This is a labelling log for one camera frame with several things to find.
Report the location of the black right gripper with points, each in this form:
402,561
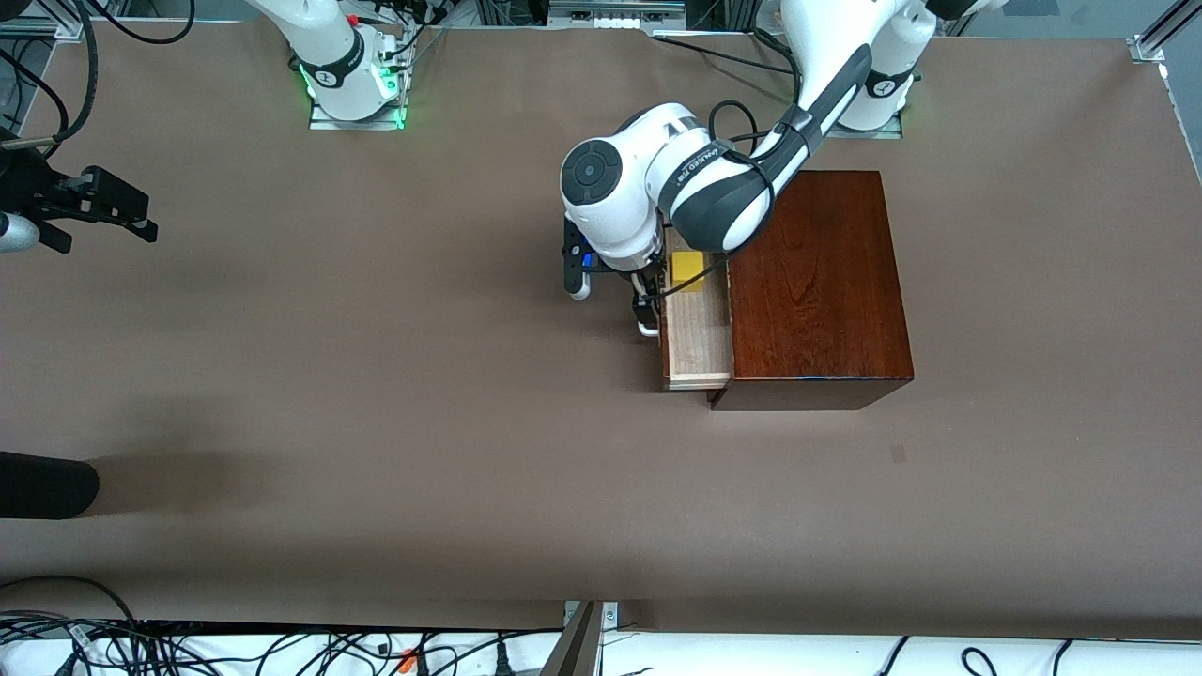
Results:
30,188

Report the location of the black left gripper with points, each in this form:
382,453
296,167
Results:
644,305

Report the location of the yellow block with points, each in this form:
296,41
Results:
688,272

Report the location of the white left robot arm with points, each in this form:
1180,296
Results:
610,188

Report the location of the dark wooden cabinet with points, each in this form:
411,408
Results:
826,282

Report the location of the black cylindrical object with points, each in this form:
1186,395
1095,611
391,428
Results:
47,483

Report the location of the grey metal device box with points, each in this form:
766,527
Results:
610,9

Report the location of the aluminium frame profile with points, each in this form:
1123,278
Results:
70,28
1150,45

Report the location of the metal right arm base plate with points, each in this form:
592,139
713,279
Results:
376,123

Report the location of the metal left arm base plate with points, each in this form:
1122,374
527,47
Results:
887,131

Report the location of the aluminium frame strut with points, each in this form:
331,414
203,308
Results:
577,648

